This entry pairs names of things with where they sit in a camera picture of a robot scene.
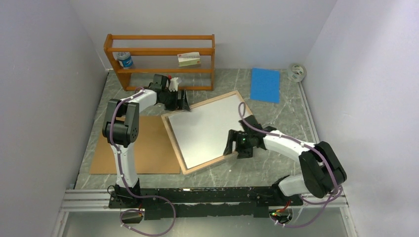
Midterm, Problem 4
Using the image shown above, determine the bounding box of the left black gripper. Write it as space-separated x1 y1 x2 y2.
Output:
161 89 191 112

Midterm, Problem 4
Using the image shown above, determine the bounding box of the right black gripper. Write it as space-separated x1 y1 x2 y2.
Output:
224 129 253 158

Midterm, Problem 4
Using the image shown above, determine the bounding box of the wooden picture frame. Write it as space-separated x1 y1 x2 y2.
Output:
161 90 254 176

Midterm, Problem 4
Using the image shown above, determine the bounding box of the brown cardboard backing board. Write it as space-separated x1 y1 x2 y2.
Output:
90 116 180 174

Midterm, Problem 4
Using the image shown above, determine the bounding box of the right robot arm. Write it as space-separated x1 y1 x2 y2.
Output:
223 116 347 205

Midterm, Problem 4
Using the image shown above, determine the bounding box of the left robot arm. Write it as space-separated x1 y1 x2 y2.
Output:
102 74 190 208

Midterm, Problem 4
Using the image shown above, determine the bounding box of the small white green box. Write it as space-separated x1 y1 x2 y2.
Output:
177 52 201 67

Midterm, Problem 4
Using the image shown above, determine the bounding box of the orange wooden shelf rack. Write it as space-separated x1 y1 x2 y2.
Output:
103 34 215 91

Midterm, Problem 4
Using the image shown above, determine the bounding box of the blue foam mat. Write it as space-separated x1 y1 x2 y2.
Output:
250 68 280 104

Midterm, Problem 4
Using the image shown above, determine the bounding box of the blue white small jar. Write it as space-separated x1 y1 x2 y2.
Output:
116 52 133 68

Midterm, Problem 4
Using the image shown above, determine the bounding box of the clear tape roll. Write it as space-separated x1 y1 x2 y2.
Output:
287 63 307 82

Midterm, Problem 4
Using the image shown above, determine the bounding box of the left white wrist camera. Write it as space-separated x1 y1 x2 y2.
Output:
168 76 182 92

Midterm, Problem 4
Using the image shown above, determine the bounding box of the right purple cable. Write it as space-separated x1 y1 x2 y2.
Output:
237 102 344 229

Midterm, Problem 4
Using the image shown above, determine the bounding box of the purple cable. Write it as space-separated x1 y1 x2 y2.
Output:
237 102 344 229
109 87 177 237

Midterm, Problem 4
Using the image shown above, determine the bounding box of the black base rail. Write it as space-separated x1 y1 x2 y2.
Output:
108 186 303 220

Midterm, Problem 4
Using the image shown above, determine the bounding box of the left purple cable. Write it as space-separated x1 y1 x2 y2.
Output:
109 87 177 237

